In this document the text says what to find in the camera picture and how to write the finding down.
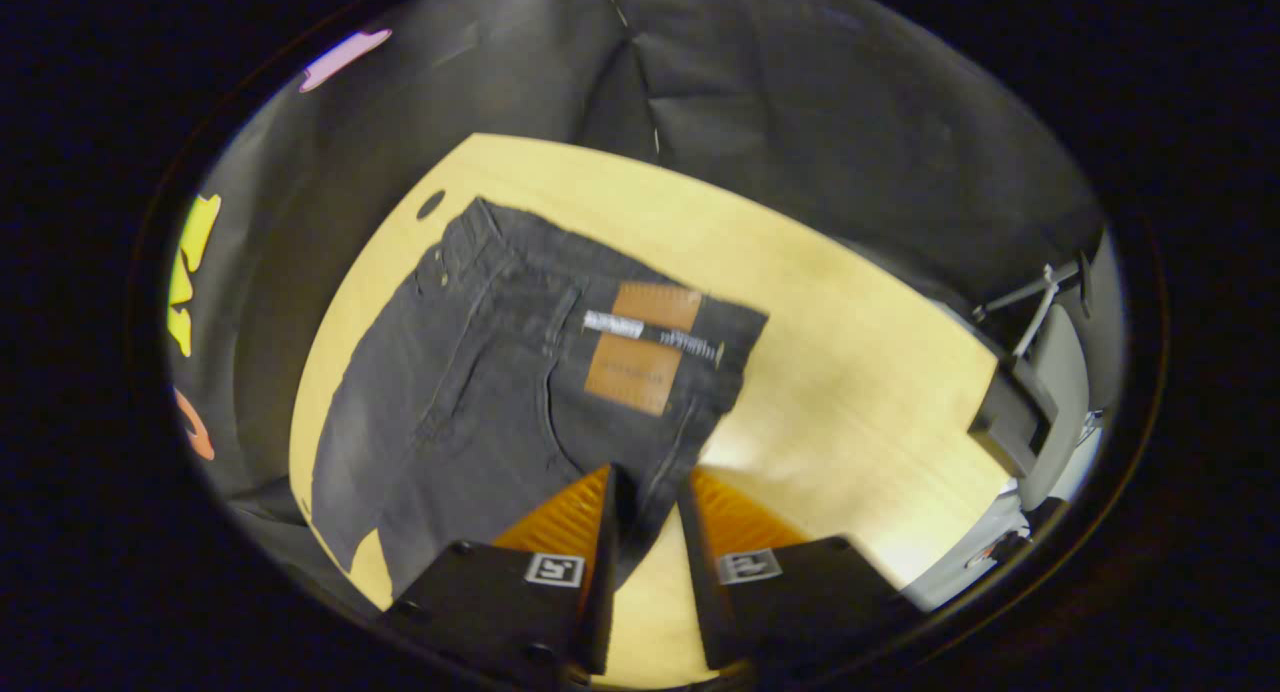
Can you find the black backdrop cloth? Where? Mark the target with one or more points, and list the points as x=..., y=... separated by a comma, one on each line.
x=800, y=102

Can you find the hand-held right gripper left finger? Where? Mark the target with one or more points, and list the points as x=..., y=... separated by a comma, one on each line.
x=605, y=572

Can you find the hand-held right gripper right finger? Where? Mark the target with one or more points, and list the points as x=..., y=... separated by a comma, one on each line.
x=705, y=572

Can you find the black jeans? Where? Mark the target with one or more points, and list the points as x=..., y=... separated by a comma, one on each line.
x=480, y=372

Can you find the metal tripod stand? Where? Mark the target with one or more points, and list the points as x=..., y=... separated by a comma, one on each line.
x=1047, y=280

